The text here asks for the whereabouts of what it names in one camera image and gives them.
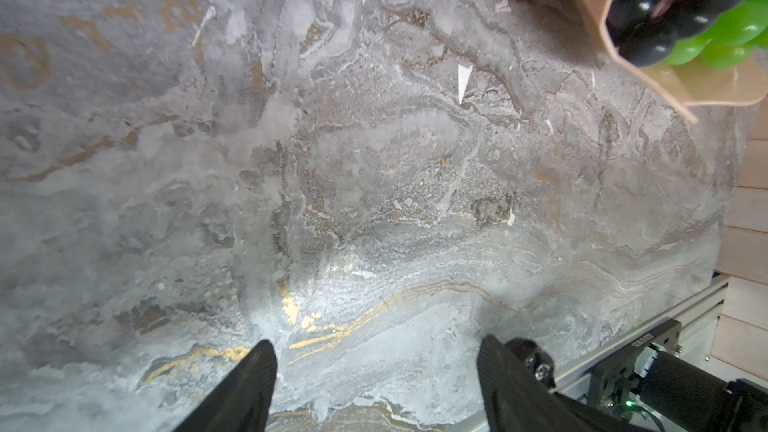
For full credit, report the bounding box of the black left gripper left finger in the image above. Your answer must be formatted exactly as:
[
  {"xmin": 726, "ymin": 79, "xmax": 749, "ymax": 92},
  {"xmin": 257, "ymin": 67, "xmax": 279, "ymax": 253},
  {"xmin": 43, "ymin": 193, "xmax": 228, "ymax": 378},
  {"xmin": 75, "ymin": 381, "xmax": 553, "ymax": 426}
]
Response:
[{"xmin": 174, "ymin": 340, "xmax": 278, "ymax": 432}]

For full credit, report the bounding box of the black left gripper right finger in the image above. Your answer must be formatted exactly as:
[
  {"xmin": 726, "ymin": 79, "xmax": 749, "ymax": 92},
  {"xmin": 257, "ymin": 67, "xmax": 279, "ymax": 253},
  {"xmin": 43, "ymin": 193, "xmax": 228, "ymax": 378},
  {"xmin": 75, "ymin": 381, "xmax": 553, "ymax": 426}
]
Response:
[{"xmin": 476, "ymin": 334, "xmax": 576, "ymax": 431}]

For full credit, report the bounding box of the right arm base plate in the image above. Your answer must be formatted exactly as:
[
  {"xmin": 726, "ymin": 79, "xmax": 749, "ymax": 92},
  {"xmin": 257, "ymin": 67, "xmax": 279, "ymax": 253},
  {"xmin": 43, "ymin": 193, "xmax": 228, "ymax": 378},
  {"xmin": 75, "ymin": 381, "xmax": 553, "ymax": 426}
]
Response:
[{"xmin": 586, "ymin": 319, "xmax": 682, "ymax": 417}]

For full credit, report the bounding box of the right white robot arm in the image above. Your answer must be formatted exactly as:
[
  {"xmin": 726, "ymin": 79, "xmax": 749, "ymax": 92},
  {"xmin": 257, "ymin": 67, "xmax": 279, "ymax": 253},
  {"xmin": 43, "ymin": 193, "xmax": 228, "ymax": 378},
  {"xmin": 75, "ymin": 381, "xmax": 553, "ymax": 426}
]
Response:
[{"xmin": 634, "ymin": 347, "xmax": 767, "ymax": 431}]

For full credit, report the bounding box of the aluminium front rail frame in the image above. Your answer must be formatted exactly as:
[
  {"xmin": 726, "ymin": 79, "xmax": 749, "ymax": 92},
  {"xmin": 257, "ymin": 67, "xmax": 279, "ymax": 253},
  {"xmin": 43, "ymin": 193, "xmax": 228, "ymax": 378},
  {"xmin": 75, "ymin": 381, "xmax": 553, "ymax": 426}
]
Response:
[{"xmin": 455, "ymin": 275, "xmax": 730, "ymax": 432}]

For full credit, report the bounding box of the green grape bunch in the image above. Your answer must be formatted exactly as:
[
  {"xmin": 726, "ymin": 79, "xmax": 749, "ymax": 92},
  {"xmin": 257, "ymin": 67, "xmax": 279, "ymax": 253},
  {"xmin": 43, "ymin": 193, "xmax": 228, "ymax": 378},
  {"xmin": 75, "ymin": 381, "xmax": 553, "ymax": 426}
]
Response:
[{"xmin": 663, "ymin": 0, "xmax": 767, "ymax": 69}]

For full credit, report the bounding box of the peach scalloped fruit bowl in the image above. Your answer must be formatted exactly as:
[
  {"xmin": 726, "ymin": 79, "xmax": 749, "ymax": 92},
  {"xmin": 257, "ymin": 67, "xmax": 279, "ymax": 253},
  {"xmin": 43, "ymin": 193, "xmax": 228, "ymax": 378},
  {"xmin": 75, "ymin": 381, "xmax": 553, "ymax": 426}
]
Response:
[{"xmin": 575, "ymin": 0, "xmax": 767, "ymax": 123}]

